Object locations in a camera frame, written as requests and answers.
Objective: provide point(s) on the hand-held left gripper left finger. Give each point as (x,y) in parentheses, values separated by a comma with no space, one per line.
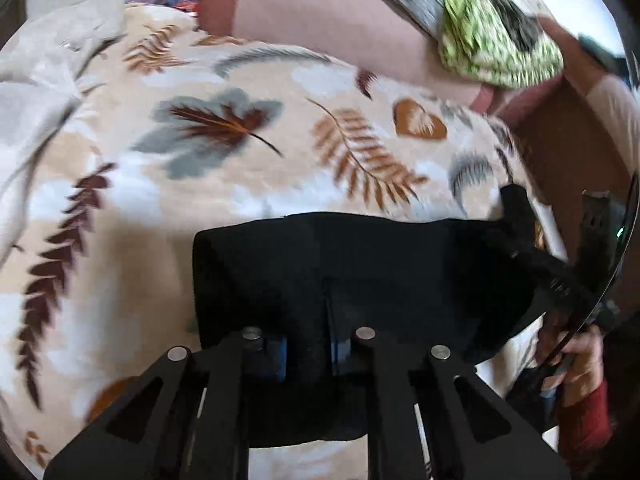
(277,357)

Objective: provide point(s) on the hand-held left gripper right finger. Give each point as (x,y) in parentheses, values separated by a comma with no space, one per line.
(340,355)

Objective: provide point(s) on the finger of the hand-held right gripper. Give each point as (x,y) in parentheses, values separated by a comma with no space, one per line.
(530,240)

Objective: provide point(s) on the black pants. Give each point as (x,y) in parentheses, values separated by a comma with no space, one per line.
(375,260)

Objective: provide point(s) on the person's right forearm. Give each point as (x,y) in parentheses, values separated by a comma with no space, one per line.
(585,425)

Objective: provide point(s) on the person's right hand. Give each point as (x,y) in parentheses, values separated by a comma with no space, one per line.
(580,365)

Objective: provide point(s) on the brown padded headboard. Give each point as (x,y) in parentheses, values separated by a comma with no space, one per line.
(565,150)

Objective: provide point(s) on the leaf print blanket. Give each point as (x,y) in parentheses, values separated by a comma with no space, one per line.
(200,220)

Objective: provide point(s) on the green patterned quilt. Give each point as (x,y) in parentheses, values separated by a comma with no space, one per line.
(480,45)

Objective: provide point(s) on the dark olive garment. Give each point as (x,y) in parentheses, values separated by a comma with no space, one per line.
(520,27)

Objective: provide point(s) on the pink cushion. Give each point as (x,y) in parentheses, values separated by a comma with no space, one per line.
(325,25)

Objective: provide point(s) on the beige crumpled cloth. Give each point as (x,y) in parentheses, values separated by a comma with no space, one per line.
(30,110)

